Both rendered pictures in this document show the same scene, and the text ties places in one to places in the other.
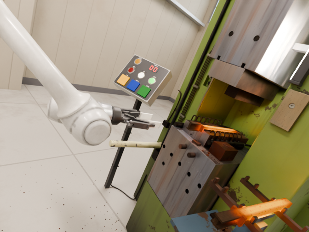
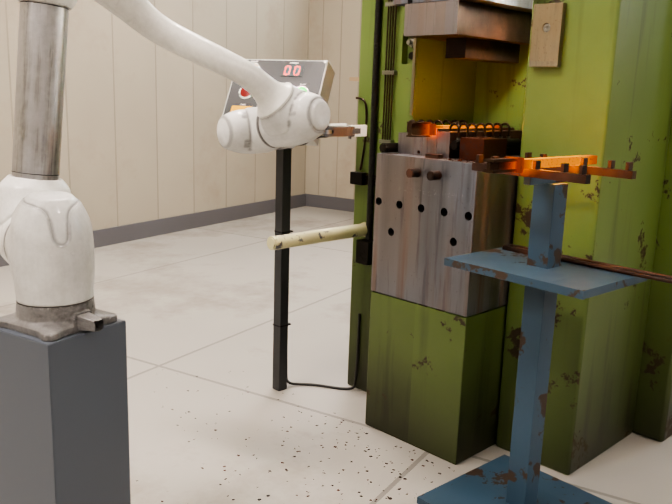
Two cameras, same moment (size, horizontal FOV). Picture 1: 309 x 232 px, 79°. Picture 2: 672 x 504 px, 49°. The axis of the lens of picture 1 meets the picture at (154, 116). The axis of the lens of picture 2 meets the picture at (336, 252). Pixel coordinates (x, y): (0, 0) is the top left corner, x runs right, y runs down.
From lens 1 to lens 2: 1.23 m
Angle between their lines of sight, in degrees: 9
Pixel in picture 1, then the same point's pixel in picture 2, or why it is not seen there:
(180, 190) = (442, 251)
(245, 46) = not seen: outside the picture
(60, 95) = (265, 86)
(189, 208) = not seen: hidden behind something
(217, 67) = (415, 16)
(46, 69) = (242, 62)
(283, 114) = (541, 46)
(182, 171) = (431, 217)
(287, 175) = (583, 130)
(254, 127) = not seen: hidden behind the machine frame
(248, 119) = (512, 98)
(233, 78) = (447, 21)
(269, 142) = (543, 98)
